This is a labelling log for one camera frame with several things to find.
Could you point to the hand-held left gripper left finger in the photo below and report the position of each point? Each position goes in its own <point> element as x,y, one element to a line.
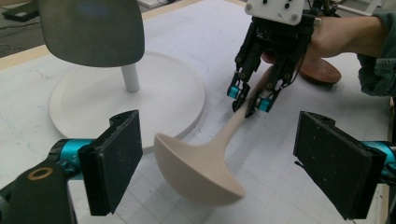
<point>115,161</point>

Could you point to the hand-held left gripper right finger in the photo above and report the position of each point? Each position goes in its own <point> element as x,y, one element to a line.
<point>336,161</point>

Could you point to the red-brown wooden spoon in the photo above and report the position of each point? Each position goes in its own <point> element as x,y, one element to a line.
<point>323,71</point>

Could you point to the white round stand base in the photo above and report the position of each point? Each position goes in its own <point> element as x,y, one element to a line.
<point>168,93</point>

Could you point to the beige ladle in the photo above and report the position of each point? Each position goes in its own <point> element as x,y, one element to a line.
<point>199,168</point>

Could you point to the black flat device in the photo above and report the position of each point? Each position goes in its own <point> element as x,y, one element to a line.
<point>18,11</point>

